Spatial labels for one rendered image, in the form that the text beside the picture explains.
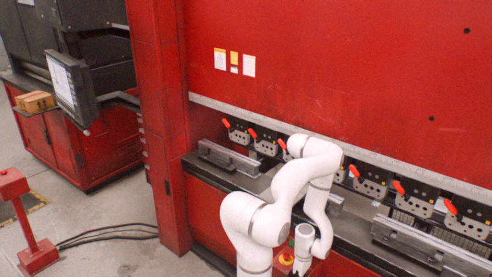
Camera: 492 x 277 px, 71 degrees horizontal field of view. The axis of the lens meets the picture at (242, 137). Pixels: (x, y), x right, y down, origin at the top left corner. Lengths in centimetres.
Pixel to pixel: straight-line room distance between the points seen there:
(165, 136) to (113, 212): 139
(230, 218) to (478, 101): 95
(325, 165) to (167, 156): 132
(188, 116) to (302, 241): 118
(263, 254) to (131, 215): 234
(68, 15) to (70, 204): 217
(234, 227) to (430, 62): 92
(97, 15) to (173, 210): 137
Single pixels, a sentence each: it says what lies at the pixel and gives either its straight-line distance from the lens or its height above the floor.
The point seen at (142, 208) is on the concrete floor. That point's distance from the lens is 342.
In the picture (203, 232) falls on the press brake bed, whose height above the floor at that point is 31.
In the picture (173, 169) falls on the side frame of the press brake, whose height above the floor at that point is 82.
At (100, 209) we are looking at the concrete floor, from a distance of 353.
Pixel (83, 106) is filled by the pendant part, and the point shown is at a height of 137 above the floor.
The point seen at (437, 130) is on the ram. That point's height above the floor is 150.
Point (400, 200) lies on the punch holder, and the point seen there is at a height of 114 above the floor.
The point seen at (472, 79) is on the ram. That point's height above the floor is 171.
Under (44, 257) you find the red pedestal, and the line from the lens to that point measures 309.
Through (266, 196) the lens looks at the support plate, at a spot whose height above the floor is 100.
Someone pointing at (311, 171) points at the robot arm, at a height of 143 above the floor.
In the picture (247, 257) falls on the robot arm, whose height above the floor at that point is 125.
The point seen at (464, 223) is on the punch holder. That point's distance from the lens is 169.
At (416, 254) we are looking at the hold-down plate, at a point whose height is 90.
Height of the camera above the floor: 208
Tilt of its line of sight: 28 degrees down
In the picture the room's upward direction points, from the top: straight up
